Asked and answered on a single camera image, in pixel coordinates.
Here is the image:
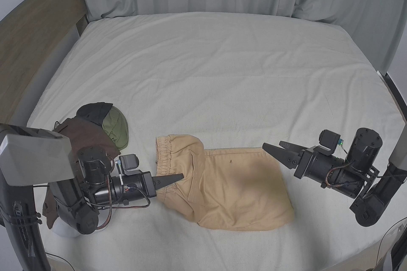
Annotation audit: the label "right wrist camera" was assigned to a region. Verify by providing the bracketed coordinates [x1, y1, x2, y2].
[319, 129, 342, 156]

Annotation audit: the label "olive green garment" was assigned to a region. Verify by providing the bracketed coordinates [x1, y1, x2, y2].
[102, 106, 129, 151]

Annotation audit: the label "bed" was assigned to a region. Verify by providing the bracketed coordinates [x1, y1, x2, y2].
[0, 0, 407, 271]

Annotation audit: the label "brown garment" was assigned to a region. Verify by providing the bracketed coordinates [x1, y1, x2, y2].
[43, 119, 121, 229]

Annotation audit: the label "white garment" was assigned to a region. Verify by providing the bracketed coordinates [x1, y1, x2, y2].
[51, 217, 107, 238]

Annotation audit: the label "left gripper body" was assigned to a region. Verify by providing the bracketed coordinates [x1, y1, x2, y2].
[111, 171, 158, 203]

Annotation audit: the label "beige shorts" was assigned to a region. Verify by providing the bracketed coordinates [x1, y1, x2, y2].
[155, 134, 294, 231]

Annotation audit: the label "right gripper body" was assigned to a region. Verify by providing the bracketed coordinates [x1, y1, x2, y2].
[294, 149, 350, 191]

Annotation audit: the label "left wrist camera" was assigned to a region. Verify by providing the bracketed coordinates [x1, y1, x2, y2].
[118, 154, 140, 176]

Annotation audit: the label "black cable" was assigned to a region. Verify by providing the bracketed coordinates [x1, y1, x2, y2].
[48, 252, 75, 271]
[378, 218, 407, 253]

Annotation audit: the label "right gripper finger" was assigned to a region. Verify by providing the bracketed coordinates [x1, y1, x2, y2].
[279, 141, 307, 153]
[262, 143, 301, 169]

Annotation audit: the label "black garment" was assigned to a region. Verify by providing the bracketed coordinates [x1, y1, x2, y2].
[77, 102, 114, 127]

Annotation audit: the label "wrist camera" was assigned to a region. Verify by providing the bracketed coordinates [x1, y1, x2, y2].
[118, 154, 140, 176]
[319, 129, 342, 156]

